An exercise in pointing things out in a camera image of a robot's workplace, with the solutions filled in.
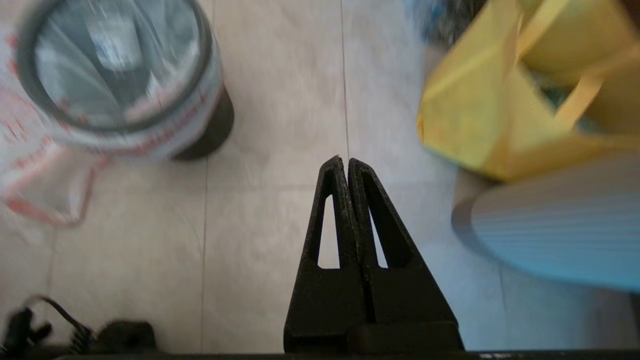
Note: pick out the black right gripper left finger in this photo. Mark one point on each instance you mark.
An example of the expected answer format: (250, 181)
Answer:
(325, 300)

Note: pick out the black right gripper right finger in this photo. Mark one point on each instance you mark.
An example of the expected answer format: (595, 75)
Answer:
(410, 305)

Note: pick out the white liner bag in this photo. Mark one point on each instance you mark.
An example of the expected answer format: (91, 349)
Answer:
(195, 115)

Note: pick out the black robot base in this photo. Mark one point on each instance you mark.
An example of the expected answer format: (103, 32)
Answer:
(125, 337)

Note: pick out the yellow plastic bag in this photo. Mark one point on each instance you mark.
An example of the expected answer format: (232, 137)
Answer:
(475, 115)

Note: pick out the black round trash bin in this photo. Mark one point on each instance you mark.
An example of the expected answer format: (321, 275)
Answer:
(215, 125)

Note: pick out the round striped grey stool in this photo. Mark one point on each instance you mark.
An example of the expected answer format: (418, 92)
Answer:
(560, 235)

